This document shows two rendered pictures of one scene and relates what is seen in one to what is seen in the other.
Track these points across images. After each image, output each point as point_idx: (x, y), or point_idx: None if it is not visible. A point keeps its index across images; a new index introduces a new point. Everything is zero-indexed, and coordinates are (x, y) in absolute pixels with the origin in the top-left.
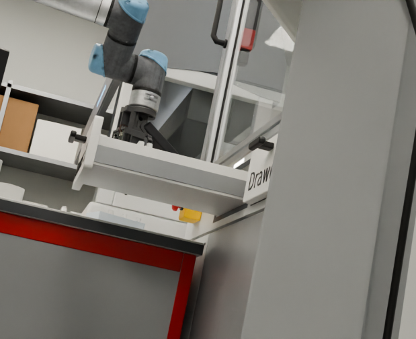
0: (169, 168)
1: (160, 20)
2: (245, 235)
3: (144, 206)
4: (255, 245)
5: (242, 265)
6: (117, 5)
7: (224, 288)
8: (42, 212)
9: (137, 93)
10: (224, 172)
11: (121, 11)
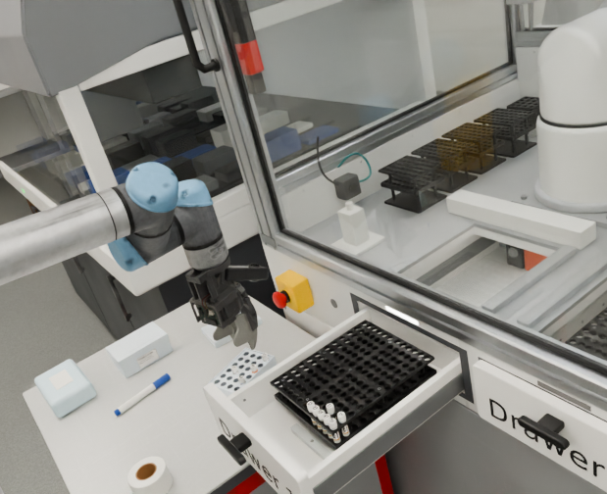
0: (387, 438)
1: (59, 9)
2: (490, 438)
3: None
4: (536, 478)
5: (502, 469)
6: (136, 207)
7: (455, 453)
8: (219, 491)
9: (200, 256)
10: (436, 387)
11: (148, 213)
